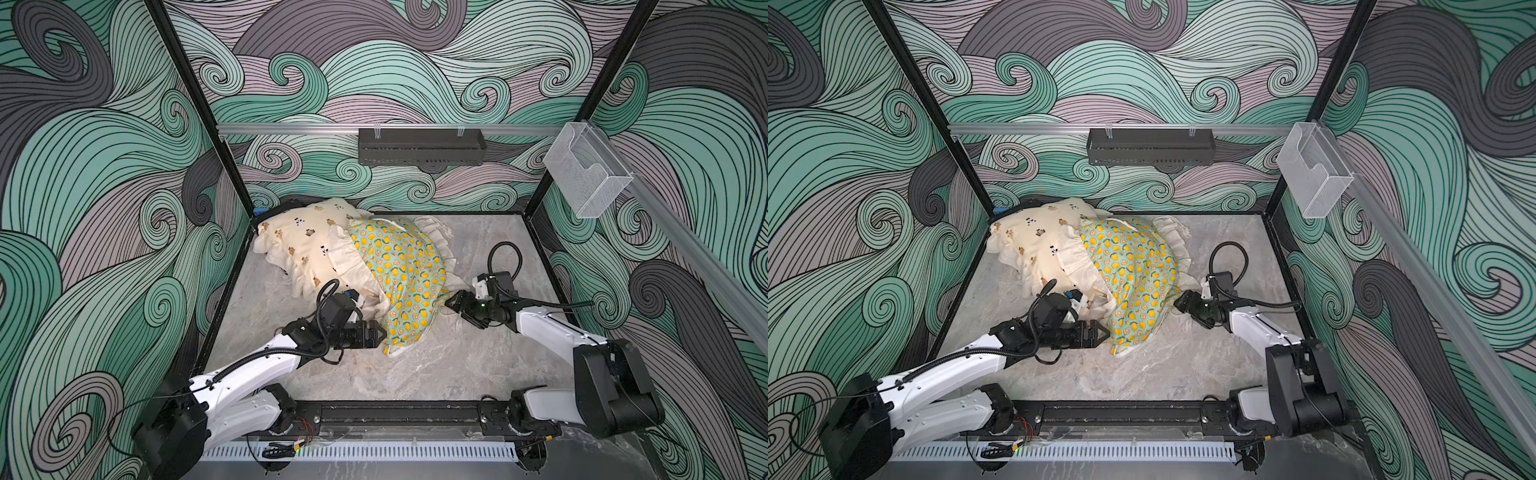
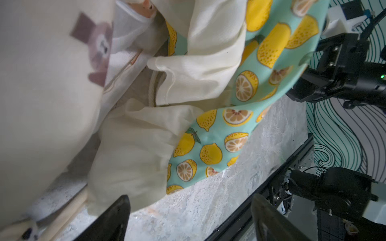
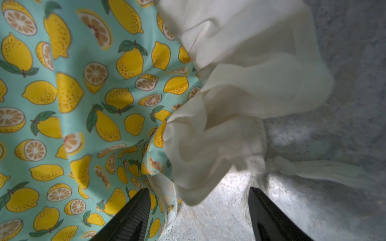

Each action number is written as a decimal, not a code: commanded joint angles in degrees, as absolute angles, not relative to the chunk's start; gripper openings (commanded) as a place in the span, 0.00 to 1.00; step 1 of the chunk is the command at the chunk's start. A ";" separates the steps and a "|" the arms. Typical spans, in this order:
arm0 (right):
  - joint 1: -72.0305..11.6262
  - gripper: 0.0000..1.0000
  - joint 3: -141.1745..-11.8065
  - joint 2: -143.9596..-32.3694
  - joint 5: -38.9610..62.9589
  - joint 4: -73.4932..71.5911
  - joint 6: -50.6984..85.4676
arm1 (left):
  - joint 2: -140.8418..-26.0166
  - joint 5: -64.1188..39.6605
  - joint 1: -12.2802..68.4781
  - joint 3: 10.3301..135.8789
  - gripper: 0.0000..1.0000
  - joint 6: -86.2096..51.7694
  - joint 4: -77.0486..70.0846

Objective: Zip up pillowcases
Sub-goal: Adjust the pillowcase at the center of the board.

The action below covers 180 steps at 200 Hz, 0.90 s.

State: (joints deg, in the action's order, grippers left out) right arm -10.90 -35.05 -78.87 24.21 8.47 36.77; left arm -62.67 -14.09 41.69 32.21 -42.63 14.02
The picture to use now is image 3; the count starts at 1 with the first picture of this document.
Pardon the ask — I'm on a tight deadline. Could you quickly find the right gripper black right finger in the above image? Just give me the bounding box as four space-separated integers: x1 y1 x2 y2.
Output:
248 187 312 241

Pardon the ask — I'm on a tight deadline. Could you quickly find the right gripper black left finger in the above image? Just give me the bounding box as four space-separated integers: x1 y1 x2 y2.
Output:
90 188 151 241

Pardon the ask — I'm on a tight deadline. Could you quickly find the lemon print ruffled pillow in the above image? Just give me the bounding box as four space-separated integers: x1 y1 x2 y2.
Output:
1 1 368 241

